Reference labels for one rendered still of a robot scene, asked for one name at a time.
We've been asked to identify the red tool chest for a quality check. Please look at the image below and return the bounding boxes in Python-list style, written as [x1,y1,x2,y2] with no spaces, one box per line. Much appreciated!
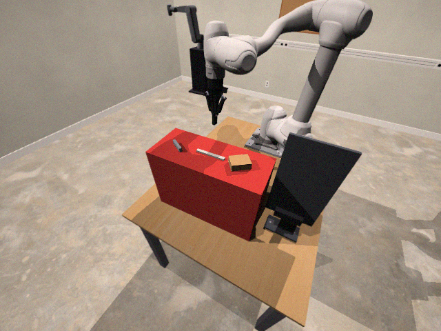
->
[145,128,276,241]

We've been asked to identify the small tan cardboard box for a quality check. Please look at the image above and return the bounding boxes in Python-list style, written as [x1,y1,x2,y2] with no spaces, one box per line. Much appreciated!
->
[228,154,252,171]

